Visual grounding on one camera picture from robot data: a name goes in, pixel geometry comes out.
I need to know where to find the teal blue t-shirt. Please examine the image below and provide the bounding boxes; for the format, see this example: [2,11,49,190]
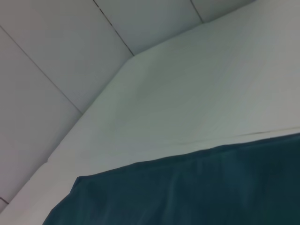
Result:
[42,132,300,225]

